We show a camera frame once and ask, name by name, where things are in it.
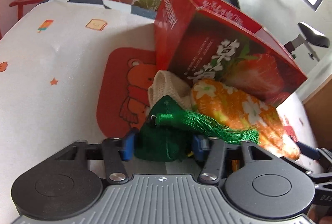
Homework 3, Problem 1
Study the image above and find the green tasseled pouch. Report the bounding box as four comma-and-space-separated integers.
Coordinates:
134, 95, 259, 162

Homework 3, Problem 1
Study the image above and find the orange floral soft pouch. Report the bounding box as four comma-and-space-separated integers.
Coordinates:
191, 79, 300, 160

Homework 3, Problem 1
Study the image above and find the person's right hand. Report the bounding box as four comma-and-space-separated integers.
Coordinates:
307, 206, 332, 224

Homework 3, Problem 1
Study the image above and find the beige knitted cloth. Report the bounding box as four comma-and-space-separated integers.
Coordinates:
148, 71, 191, 110

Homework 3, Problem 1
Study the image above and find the red bear placemat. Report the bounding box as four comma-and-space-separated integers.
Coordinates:
96, 48, 156, 137

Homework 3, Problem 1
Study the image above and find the red strawberry cardboard box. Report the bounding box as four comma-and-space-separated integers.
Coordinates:
154, 0, 307, 106

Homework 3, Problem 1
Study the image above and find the white patterned tablecloth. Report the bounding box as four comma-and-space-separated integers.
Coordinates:
0, 0, 322, 224

